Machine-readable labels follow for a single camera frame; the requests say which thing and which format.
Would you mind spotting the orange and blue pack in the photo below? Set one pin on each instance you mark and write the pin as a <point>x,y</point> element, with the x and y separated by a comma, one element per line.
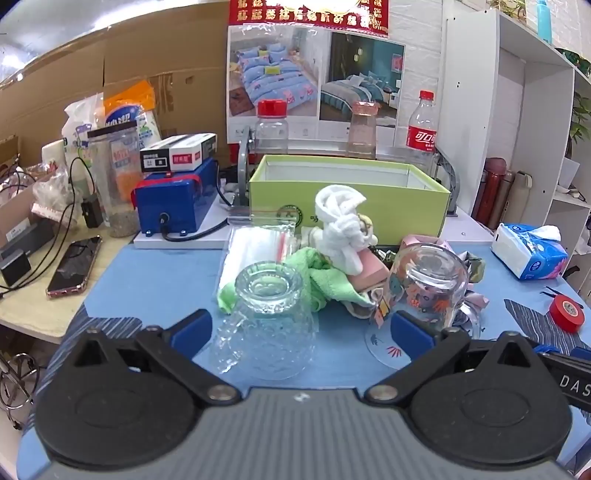
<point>129,106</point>

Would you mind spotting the open cardboard box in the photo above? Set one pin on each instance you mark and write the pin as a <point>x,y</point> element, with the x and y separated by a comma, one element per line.
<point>18,217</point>

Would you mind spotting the brown cardboard sheet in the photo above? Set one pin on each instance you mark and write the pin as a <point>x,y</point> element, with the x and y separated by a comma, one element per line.
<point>138,55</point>

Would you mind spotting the red thermos flask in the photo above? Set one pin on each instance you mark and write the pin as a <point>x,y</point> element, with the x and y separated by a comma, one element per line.
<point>489,194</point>

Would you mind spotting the green microfiber cloth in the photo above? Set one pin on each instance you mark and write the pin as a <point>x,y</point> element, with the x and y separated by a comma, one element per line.
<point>318,274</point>

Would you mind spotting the white plastic bag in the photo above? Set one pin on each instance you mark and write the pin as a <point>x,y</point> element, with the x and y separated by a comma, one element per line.
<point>78,120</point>

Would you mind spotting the red tape roll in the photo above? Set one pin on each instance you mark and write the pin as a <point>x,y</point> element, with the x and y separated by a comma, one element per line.
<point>567,314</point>

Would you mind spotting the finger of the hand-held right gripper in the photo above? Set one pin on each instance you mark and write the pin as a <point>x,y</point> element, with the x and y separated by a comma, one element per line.
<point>581,354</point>

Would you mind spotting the blue table mat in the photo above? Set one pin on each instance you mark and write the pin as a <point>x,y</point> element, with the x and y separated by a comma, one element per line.
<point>161,286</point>

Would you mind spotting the white shelf unit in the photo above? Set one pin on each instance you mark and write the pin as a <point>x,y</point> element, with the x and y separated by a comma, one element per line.
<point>540,138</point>

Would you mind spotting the blue tissue pack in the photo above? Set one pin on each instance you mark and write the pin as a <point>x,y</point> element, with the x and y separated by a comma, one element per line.
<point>526,256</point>

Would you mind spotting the black plug adapter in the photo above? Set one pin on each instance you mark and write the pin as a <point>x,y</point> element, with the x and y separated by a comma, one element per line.
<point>91,211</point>

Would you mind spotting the pink lid clear bottle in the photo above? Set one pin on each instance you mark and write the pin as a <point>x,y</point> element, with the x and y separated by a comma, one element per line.
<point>364,134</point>

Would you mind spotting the black charger block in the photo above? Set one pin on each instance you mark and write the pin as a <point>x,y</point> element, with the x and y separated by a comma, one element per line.
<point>14,270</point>

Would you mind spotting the blue metal device box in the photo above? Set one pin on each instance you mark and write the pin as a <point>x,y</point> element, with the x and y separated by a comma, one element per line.
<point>178,198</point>

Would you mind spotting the beige thermos flask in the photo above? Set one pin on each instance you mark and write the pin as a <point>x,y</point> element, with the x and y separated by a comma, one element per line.
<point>521,198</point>

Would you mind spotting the light blue bottle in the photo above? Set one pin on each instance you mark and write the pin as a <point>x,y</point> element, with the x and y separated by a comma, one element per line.
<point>544,23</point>

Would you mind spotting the black and white carton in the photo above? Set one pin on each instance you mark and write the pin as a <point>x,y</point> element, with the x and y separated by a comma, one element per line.
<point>178,154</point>

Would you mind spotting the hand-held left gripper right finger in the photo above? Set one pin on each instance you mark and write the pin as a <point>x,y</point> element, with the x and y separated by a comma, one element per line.
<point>411,333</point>

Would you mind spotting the bedding picture wall poster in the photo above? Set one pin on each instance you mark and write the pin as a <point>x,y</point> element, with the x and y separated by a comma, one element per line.
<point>277,69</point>

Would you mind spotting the green cardboard box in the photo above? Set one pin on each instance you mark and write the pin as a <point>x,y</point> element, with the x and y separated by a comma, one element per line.
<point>406,207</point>

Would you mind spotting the silver pink ribbon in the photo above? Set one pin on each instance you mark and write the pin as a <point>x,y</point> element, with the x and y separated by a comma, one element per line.
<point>473,302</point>

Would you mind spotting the clear zip bag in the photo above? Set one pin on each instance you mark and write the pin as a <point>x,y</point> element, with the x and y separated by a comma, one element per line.
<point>254,244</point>

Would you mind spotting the red lid clear jar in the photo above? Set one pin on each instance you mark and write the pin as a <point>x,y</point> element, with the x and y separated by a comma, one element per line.
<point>271,134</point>

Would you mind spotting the dark floral fabric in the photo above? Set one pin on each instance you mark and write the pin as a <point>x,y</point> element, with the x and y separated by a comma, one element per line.
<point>475,267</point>

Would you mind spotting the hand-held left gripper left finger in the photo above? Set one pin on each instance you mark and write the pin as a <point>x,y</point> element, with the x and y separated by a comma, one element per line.
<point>191,328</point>

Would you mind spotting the printed glass cup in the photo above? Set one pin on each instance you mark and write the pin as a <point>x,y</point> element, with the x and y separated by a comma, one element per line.
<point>427,286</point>

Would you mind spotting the clear container with black lid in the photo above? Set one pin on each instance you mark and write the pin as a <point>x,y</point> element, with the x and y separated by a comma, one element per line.
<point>115,184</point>

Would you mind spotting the red label cola bottle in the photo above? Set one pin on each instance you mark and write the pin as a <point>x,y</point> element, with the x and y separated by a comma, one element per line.
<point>421,136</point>

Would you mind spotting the pink wipes pack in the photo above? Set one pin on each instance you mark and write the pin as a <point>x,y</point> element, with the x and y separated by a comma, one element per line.
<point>369,272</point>

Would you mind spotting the clear ribbed glass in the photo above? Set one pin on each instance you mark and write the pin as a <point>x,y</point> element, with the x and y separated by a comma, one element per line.
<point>268,323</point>

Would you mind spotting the green potted plant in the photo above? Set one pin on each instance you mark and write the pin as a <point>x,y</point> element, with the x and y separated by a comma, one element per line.
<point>579,120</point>

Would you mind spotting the white knotted cloth bundle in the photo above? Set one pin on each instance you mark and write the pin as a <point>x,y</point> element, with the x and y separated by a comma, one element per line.
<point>339,221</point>

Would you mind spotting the white desk riser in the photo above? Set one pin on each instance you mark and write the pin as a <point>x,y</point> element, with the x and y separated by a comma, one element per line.
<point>466,230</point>

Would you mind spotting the smartphone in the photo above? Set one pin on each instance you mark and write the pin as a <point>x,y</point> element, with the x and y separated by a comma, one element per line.
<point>74,267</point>

